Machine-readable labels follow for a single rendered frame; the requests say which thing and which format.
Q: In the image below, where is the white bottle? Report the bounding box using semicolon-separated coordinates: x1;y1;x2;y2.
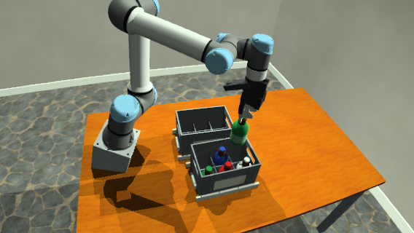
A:
236;157;251;169

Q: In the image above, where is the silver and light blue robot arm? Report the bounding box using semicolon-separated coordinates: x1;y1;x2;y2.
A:
102;0;273;151

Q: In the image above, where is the blue bottle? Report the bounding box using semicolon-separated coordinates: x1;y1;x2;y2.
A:
213;146;229;167

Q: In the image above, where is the green bottle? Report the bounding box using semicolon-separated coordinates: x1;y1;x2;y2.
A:
202;166;215;176
230;118;249;146

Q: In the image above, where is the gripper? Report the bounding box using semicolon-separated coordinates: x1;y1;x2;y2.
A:
238;77;269;123

